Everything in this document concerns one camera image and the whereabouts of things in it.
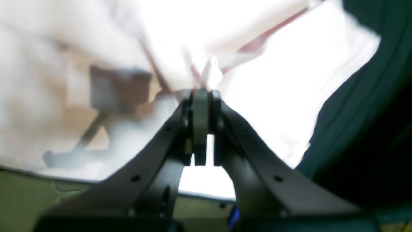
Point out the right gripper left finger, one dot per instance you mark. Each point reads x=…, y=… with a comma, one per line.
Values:
x=140, y=197

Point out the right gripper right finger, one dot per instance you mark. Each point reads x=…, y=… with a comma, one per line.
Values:
x=271, y=196

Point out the pink T-shirt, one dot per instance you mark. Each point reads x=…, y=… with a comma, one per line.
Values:
x=85, y=84

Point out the black table cloth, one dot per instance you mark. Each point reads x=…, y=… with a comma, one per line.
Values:
x=361, y=145

